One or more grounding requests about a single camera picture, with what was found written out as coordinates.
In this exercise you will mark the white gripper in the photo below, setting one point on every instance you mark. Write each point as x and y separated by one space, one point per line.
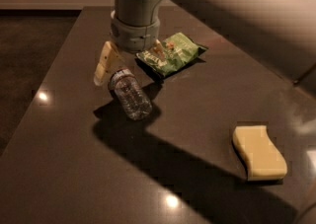
135 36

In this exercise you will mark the clear plastic water bottle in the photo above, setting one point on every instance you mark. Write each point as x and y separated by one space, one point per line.
134 101

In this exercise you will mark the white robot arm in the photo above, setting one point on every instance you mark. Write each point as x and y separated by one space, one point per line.
281 34

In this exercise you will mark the green chip bag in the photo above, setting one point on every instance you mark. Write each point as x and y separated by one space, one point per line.
179 51

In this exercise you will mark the yellow sponge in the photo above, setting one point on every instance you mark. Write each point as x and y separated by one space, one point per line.
262 159

